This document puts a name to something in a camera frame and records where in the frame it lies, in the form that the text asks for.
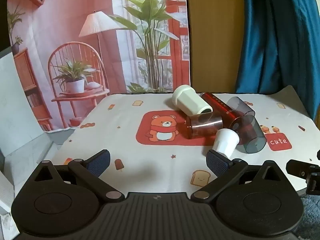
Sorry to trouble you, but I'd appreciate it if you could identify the small white faceted cup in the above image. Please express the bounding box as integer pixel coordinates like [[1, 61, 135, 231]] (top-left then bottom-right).
[[212, 128, 240, 158]]

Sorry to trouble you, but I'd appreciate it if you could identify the grey translucent cup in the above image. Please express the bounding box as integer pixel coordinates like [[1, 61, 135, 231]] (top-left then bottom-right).
[[238, 115, 266, 154], [227, 96, 255, 116]]

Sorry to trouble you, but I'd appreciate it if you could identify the large white faceted cup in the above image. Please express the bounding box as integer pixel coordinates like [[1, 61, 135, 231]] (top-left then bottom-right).
[[172, 85, 213, 116]]

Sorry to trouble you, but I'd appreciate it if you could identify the brown translucent plastic cup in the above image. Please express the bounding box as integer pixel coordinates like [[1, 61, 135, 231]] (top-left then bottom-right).
[[186, 112, 223, 139]]

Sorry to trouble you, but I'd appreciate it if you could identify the red metallic cylinder cup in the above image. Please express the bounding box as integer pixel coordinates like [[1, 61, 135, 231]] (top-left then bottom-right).
[[200, 92, 248, 131]]

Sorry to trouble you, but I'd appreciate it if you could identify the grey translucent cup far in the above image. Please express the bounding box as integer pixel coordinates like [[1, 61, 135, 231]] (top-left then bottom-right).
[[227, 96, 255, 116]]

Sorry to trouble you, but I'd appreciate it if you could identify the black gripper at right edge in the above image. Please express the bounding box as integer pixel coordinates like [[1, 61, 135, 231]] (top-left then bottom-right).
[[286, 159, 319, 196]]

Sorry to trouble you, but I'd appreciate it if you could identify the grey translucent cup near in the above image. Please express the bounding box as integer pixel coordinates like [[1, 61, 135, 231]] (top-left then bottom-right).
[[238, 115, 266, 154]]

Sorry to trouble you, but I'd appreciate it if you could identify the living room printed backdrop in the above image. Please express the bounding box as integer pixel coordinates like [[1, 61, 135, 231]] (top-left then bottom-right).
[[7, 0, 190, 132]]

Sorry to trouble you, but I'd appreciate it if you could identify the teal blue curtain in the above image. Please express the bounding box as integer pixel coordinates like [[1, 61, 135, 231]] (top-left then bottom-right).
[[235, 0, 319, 119]]

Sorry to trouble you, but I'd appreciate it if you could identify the white cartoon bear table mat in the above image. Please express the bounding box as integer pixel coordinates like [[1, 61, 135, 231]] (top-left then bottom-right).
[[52, 86, 319, 194]]

